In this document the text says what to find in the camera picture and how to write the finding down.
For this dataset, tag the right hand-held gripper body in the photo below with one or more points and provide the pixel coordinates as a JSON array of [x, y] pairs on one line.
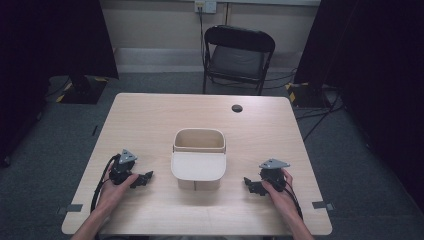
[[274, 175]]

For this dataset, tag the black folding chair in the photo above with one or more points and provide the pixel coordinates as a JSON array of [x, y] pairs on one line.
[[238, 60]]

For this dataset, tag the person's left hand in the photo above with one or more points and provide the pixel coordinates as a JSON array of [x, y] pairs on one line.
[[115, 193]]

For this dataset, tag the dark curtain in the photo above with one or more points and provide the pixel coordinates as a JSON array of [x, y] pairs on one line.
[[40, 50], [376, 66]]

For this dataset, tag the black stand base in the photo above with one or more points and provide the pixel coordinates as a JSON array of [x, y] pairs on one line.
[[308, 95], [85, 91]]

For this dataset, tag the beige storage box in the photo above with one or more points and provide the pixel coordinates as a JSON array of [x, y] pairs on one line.
[[199, 143]]

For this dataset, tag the person's right hand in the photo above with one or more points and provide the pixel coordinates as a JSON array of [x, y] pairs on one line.
[[280, 200]]

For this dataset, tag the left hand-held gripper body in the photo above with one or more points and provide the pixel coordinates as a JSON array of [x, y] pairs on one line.
[[122, 168]]

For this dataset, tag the grey tape strip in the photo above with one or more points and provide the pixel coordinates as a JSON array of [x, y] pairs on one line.
[[71, 208], [322, 205]]

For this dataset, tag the white wall socket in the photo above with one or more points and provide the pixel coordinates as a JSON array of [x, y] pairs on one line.
[[205, 6]]

